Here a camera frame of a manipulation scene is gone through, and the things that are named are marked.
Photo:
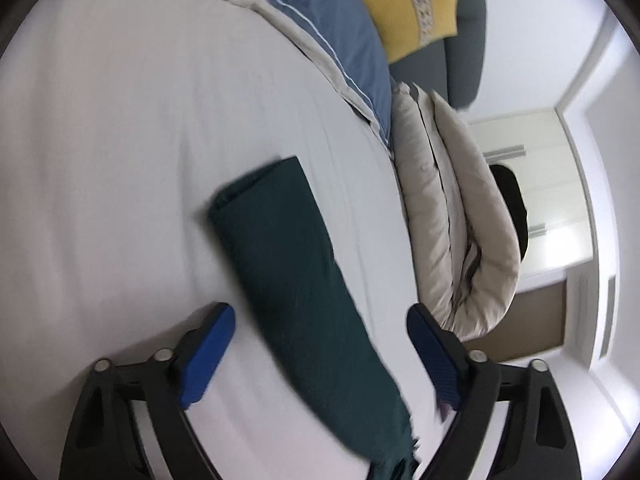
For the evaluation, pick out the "white wardrobe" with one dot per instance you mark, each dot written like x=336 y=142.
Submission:
x=550 y=185

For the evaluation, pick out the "blue pillow with beige trim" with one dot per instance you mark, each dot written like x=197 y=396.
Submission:
x=320 y=15

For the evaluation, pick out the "yellow cushion with patterned band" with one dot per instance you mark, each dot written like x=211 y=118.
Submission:
x=390 y=15

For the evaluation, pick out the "black cloth item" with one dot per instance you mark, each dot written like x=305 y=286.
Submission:
x=510 y=200

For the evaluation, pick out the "beige folded duvet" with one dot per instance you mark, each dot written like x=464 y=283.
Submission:
x=430 y=210

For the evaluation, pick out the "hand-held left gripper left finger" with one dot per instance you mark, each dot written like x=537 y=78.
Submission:
x=210 y=355

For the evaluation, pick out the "grey upholstered headboard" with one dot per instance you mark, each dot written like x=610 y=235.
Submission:
x=465 y=60

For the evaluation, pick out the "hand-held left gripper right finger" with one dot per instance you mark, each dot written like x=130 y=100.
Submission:
x=432 y=355

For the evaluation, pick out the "white bed sheet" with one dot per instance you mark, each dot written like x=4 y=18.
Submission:
x=125 y=160

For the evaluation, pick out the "dark green garment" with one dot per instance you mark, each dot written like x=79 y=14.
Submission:
x=290 y=285

